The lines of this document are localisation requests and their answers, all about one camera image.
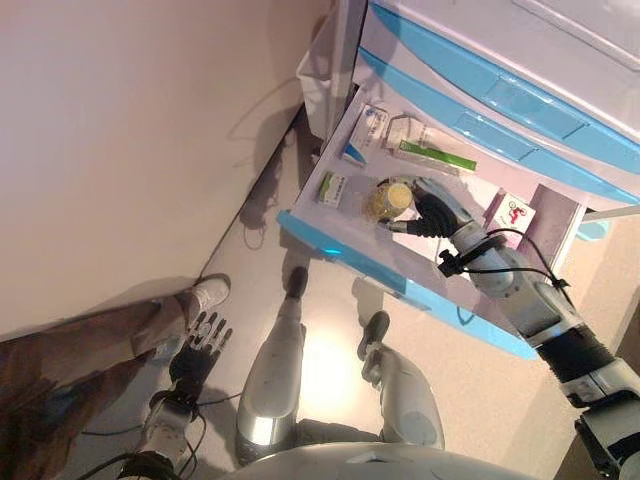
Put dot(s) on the silver robot leg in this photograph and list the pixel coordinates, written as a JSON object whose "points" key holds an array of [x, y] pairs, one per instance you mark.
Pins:
{"points": [[272, 380], [405, 395]]}

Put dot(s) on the white blue medicine box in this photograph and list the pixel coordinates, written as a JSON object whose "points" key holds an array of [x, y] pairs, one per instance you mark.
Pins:
{"points": [[367, 132]]}

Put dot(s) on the long green white box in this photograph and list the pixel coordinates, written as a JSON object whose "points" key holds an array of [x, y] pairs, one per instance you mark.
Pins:
{"points": [[440, 152]]}

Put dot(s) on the purple pink medicine box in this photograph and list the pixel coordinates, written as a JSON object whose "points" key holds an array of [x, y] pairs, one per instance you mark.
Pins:
{"points": [[515, 215]]}

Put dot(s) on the clear plastic packet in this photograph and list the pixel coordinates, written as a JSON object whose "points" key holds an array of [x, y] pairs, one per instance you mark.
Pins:
{"points": [[405, 127]]}

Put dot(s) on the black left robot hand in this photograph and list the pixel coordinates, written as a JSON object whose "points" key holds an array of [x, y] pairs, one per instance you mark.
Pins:
{"points": [[195, 360]]}

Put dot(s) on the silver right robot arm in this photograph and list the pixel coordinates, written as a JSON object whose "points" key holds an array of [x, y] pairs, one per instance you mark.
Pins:
{"points": [[530, 300]]}

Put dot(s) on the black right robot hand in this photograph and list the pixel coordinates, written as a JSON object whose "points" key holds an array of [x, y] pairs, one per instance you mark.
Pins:
{"points": [[442, 217]]}

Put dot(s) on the silver left robot leg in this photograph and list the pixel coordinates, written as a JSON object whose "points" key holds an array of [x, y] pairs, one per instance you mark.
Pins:
{"points": [[272, 380]]}

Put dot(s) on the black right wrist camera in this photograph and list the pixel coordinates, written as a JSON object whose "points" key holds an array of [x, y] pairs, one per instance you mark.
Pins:
{"points": [[452, 262]]}

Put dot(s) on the yellow medicine bottle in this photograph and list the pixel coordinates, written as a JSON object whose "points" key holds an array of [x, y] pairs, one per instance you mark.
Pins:
{"points": [[392, 200]]}

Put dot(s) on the person leg brown trousers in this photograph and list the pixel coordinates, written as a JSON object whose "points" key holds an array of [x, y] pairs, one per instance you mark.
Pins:
{"points": [[65, 370]]}

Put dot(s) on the white sneaker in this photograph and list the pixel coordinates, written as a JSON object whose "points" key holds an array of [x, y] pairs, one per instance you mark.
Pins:
{"points": [[212, 292], [167, 350]]}

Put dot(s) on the grey robot torso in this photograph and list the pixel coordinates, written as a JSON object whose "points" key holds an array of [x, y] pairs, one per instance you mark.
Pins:
{"points": [[360, 462]]}

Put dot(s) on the small green white box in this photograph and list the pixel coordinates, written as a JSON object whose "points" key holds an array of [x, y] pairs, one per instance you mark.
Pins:
{"points": [[332, 189]]}

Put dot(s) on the white side bin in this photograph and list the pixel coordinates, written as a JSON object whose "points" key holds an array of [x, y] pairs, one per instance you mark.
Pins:
{"points": [[317, 90]]}

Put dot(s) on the silver right robot leg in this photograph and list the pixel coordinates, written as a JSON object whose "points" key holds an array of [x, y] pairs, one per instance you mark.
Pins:
{"points": [[405, 395]]}

